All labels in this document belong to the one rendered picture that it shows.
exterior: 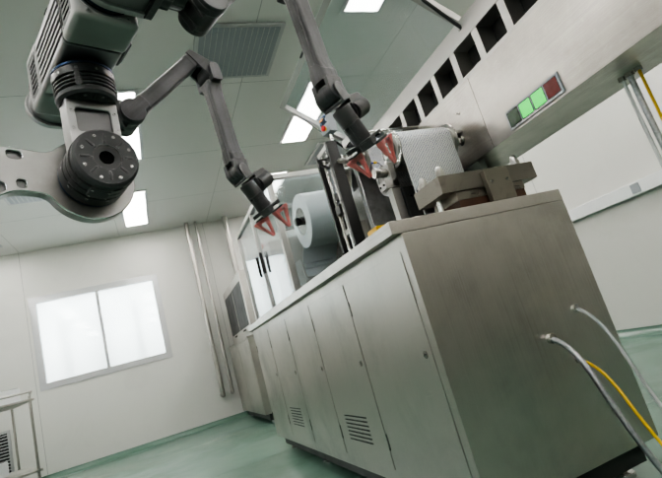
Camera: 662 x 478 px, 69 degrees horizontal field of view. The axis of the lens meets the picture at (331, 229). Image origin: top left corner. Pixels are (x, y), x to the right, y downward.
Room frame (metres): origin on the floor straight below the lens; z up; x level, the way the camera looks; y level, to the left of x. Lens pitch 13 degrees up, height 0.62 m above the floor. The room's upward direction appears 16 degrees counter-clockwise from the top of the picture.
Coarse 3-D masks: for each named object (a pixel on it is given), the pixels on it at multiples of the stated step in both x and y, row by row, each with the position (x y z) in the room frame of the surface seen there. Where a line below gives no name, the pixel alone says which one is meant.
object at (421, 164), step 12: (408, 156) 1.69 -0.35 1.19; (420, 156) 1.71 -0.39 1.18; (432, 156) 1.73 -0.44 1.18; (444, 156) 1.75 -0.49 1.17; (456, 156) 1.77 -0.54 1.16; (408, 168) 1.68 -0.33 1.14; (420, 168) 1.70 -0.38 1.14; (432, 168) 1.72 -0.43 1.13; (444, 168) 1.74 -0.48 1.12; (456, 168) 1.76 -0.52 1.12
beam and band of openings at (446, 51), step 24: (480, 0) 1.55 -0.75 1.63; (504, 0) 1.47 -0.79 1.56; (528, 0) 1.47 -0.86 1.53; (480, 24) 1.60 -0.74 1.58; (504, 24) 1.50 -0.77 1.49; (456, 48) 1.73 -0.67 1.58; (480, 48) 1.63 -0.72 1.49; (432, 72) 1.89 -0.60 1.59; (456, 72) 1.77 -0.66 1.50; (408, 96) 2.09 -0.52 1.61; (432, 96) 2.05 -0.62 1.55; (384, 120) 2.32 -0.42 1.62; (408, 120) 2.18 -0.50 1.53
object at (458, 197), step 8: (520, 184) 1.62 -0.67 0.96; (456, 192) 1.52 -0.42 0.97; (464, 192) 1.53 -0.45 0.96; (472, 192) 1.54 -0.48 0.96; (480, 192) 1.55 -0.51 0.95; (520, 192) 1.62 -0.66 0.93; (448, 200) 1.56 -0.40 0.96; (456, 200) 1.52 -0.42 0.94; (464, 200) 1.53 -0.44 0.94; (472, 200) 1.54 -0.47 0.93; (480, 200) 1.55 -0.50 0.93; (488, 200) 1.56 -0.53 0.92; (448, 208) 1.58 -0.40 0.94; (456, 208) 1.54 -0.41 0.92
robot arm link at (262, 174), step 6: (240, 168) 1.52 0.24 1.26; (246, 168) 1.54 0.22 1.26; (246, 174) 1.53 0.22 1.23; (252, 174) 1.55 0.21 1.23; (258, 174) 1.60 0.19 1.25; (264, 174) 1.60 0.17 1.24; (270, 174) 1.62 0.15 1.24; (264, 180) 1.60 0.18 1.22; (270, 180) 1.62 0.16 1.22; (234, 186) 1.58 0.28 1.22; (264, 186) 1.60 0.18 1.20
